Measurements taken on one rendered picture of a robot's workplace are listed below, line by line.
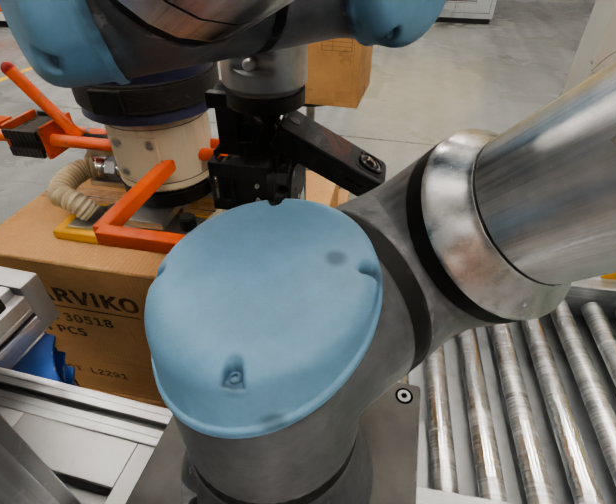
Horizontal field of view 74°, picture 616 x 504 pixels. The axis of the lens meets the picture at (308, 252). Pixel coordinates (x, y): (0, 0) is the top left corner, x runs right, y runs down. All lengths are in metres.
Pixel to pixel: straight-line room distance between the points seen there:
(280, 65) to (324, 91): 1.90
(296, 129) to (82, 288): 0.55
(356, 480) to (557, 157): 0.24
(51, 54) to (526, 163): 0.19
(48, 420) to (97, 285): 0.28
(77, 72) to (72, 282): 0.65
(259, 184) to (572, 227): 0.28
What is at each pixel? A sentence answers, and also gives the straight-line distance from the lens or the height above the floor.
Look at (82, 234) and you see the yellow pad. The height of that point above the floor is 0.96.
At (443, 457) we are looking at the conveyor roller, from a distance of 0.97.
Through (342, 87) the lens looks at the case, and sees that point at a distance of 2.23.
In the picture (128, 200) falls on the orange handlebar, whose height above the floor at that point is 1.09.
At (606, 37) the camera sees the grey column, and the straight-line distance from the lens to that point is 1.75.
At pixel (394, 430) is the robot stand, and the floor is 1.04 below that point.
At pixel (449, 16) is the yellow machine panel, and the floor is 0.09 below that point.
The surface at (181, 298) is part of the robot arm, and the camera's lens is 0.20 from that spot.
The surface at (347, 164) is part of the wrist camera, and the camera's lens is 0.38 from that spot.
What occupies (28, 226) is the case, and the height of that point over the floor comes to 0.94.
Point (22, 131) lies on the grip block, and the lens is 0.90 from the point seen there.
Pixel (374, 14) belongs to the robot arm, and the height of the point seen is 1.36.
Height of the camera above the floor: 1.40
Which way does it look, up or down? 39 degrees down
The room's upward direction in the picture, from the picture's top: straight up
